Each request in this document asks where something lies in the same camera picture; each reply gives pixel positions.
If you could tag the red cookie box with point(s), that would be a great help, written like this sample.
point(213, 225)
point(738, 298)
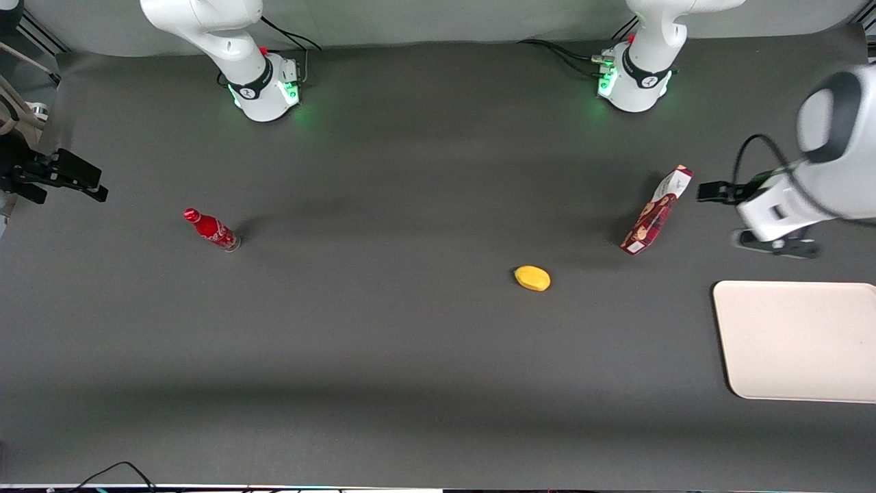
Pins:
point(655, 212)

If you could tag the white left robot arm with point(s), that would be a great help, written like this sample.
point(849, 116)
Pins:
point(650, 48)

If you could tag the beige plastic tray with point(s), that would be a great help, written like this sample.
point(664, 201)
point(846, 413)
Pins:
point(794, 339)

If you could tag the red cola bottle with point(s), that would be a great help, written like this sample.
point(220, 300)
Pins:
point(212, 230)

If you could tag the yellow mango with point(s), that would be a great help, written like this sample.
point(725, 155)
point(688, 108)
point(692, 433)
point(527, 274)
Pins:
point(532, 278)

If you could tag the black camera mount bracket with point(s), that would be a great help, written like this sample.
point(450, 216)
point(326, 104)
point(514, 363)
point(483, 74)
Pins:
point(17, 157)

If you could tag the aluminium frame rail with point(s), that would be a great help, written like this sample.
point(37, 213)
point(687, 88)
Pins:
point(41, 34)

